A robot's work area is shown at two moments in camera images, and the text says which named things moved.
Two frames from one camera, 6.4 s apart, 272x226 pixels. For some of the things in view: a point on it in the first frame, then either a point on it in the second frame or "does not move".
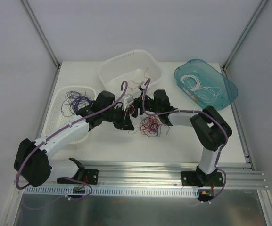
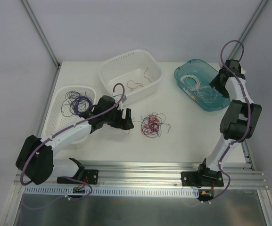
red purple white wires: [151, 125] does not move
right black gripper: [140, 103] -> [219, 79]
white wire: [208, 94] does not move
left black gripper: [122, 117] does not move
